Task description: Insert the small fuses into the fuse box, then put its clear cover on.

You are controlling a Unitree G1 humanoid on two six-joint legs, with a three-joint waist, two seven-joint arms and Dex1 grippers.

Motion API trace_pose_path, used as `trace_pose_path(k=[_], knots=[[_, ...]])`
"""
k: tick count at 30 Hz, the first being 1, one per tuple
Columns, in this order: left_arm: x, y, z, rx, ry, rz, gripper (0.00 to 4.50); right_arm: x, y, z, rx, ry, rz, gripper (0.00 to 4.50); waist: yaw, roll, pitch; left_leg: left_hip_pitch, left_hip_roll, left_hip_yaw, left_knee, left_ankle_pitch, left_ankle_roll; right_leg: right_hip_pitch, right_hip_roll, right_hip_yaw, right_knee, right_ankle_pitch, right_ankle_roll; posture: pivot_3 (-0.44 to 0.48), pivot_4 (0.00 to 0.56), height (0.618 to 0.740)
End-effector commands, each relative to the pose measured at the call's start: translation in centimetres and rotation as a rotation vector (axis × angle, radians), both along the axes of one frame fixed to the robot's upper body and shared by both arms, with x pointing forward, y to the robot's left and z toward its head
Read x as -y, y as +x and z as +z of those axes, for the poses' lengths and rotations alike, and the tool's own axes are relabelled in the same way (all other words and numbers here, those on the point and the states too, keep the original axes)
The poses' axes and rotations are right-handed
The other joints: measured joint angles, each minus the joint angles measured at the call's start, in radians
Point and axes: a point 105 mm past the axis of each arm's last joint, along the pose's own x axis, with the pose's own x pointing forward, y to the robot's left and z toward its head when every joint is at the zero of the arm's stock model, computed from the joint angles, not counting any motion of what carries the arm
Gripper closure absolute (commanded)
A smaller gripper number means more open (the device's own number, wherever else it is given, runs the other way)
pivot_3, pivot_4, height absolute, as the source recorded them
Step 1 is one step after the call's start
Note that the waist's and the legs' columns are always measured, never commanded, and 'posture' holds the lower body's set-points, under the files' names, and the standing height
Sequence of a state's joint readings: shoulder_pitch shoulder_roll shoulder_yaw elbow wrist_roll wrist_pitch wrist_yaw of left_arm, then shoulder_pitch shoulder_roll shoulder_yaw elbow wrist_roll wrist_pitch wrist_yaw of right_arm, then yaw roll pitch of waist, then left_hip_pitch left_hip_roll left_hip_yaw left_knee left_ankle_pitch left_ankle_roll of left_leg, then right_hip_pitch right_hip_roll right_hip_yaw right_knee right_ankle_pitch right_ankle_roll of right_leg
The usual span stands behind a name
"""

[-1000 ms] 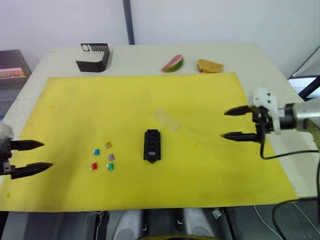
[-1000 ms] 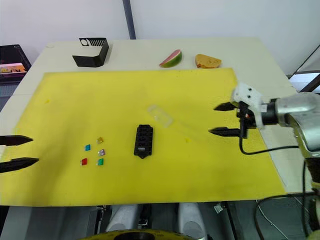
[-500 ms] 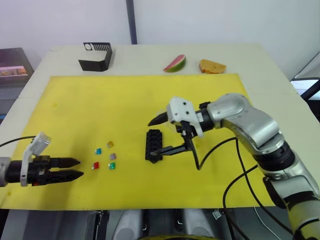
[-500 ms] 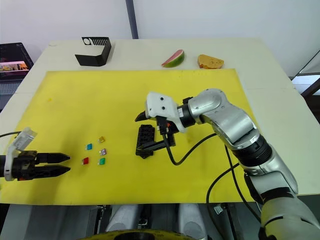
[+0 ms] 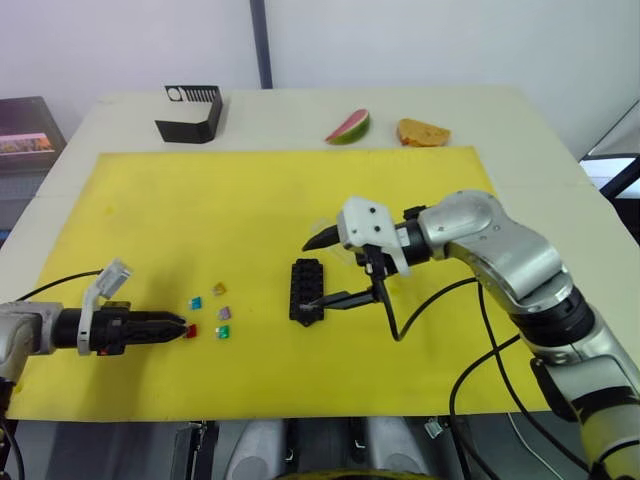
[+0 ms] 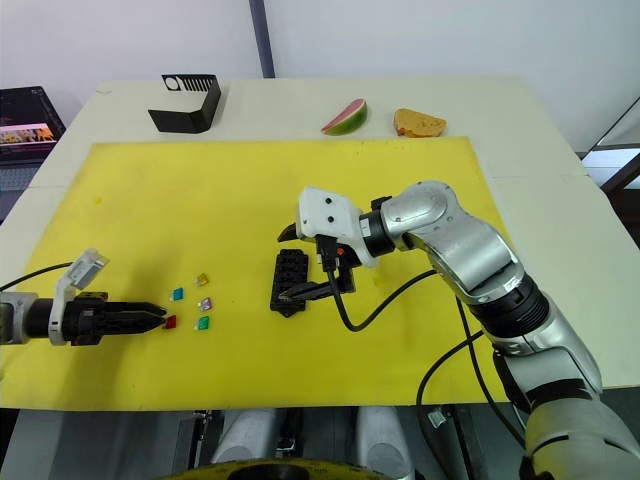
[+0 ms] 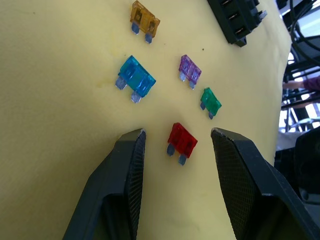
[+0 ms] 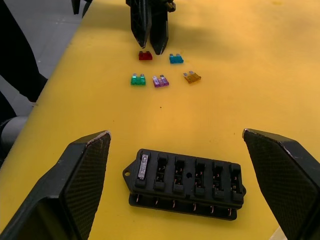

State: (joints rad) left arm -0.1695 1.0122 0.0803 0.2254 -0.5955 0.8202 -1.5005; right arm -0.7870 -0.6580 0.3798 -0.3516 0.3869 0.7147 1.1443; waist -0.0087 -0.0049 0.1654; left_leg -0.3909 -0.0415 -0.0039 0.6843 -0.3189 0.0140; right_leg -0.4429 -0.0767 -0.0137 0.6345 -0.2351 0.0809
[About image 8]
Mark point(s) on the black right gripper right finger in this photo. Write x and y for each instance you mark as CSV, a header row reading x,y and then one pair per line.
x,y
287,180

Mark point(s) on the red blade fuse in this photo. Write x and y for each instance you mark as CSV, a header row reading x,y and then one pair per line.
x,y
145,56

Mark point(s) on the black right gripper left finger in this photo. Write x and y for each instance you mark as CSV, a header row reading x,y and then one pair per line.
x,y
62,190

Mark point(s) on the green blade fuse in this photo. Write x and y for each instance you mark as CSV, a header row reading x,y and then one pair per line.
x,y
138,80

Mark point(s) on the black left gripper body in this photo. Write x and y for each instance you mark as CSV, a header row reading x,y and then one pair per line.
x,y
171,3

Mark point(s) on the grey clear blade fuse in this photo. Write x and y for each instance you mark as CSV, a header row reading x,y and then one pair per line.
x,y
143,168

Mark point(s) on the blue blade fuse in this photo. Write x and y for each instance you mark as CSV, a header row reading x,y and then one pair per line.
x,y
176,59

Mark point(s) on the black fuse box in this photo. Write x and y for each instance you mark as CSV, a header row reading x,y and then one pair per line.
x,y
190,190

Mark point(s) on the grey cylinder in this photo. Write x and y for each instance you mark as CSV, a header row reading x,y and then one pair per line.
x,y
13,130

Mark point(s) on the amber blade fuse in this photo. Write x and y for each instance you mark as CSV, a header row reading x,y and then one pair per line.
x,y
192,78

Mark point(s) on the black furniture leg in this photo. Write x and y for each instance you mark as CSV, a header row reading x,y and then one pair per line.
x,y
75,5
86,6

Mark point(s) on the purple blade fuse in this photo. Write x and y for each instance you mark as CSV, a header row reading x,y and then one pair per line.
x,y
160,82

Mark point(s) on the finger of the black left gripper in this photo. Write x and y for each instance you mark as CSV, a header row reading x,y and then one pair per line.
x,y
158,30
140,22

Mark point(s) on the large black leg-like shape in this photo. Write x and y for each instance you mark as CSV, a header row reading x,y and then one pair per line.
x,y
17,55

